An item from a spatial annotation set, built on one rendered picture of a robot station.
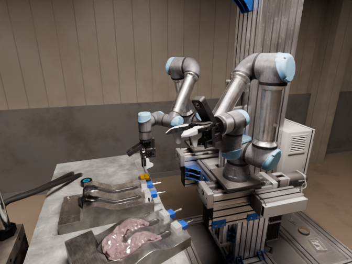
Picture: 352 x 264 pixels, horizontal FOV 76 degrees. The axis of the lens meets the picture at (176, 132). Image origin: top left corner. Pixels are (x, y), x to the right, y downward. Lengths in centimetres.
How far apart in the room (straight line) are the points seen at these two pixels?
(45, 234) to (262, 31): 153
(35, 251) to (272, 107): 127
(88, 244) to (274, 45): 133
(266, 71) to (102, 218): 108
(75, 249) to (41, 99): 212
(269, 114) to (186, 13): 214
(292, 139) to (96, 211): 121
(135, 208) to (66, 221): 36
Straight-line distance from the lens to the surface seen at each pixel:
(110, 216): 135
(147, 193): 137
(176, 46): 295
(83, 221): 136
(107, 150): 306
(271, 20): 139
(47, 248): 137
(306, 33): 392
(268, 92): 107
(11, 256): 147
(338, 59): 405
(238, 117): 87
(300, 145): 163
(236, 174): 125
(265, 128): 111
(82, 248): 114
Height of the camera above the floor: 168
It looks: 19 degrees down
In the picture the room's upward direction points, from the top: straight up
